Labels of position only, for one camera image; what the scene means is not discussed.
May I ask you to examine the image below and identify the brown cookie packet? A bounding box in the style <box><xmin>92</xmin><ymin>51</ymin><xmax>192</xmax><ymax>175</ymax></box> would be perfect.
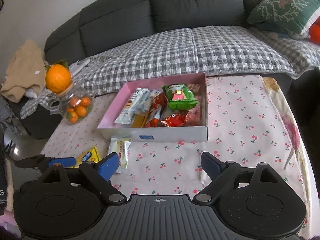
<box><xmin>187</xmin><ymin>83</ymin><xmax>203</xmax><ymax>96</ymax></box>

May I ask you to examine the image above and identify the red snack packet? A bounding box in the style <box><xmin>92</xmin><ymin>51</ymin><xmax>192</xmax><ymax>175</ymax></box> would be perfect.
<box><xmin>161</xmin><ymin>112</ymin><xmax>187</xmax><ymax>127</ymax></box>

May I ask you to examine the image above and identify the glass jar of small oranges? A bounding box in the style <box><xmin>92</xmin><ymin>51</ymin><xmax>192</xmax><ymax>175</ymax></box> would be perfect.
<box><xmin>49</xmin><ymin>83</ymin><xmax>94</xmax><ymax>125</ymax></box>

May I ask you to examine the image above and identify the yellow snack packet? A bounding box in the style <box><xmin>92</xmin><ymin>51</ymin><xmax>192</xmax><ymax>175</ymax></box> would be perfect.
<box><xmin>74</xmin><ymin>145</ymin><xmax>101</xmax><ymax>167</ymax></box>

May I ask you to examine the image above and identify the red-white candy packet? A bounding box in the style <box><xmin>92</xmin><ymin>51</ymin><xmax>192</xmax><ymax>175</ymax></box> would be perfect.
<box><xmin>144</xmin><ymin>93</ymin><xmax>168</xmax><ymax>128</ymax></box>

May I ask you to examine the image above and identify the orange and white snack packet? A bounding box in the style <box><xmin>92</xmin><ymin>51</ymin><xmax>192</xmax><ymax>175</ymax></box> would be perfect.
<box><xmin>108</xmin><ymin>138</ymin><xmax>131</xmax><ymax>173</ymax></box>

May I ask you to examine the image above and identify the pink snack packet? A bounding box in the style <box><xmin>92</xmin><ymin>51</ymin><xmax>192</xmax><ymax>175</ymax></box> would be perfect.
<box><xmin>184</xmin><ymin>103</ymin><xmax>202</xmax><ymax>126</ymax></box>

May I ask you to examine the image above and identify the golden brown snack packet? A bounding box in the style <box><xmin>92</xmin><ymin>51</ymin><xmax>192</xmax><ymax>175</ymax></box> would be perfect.
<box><xmin>131</xmin><ymin>113</ymin><xmax>150</xmax><ymax>128</ymax></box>

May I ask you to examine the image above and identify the large orange fruit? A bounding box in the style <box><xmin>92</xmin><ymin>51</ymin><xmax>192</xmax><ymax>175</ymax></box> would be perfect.
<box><xmin>45</xmin><ymin>64</ymin><xmax>72</xmax><ymax>94</ymax></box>

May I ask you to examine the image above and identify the beige knitted garment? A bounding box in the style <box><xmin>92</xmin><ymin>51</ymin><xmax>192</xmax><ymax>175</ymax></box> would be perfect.
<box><xmin>1</xmin><ymin>40</ymin><xmax>48</xmax><ymax>103</ymax></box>

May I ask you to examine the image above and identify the pink open cardboard box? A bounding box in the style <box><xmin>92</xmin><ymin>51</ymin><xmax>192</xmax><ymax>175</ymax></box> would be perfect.
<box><xmin>97</xmin><ymin>72</ymin><xmax>209</xmax><ymax>143</ymax></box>

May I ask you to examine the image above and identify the green patterned cushion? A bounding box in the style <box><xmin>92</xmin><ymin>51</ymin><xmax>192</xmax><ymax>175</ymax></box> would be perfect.
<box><xmin>248</xmin><ymin>0</ymin><xmax>319</xmax><ymax>35</ymax></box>

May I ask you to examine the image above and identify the blue-white snack packet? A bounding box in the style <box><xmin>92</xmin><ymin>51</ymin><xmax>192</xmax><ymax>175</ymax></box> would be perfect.
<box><xmin>137</xmin><ymin>89</ymin><xmax>160</xmax><ymax>112</ymax></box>

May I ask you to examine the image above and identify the green cartoon-girl snack packet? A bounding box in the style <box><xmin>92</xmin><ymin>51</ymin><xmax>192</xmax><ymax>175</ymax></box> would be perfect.
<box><xmin>162</xmin><ymin>83</ymin><xmax>199</xmax><ymax>111</ymax></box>

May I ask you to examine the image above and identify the grey checkered quilted blanket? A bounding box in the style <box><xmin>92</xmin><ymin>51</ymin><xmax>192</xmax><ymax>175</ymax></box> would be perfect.
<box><xmin>69</xmin><ymin>25</ymin><xmax>320</xmax><ymax>95</ymax></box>

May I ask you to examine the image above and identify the white-blue snack bar packet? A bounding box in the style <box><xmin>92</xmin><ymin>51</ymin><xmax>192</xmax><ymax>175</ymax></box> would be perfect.
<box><xmin>114</xmin><ymin>88</ymin><xmax>148</xmax><ymax>125</ymax></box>

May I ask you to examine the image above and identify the dark grey sofa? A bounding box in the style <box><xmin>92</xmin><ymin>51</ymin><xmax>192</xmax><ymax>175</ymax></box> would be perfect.
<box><xmin>44</xmin><ymin>0</ymin><xmax>311</xmax><ymax>63</ymax></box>

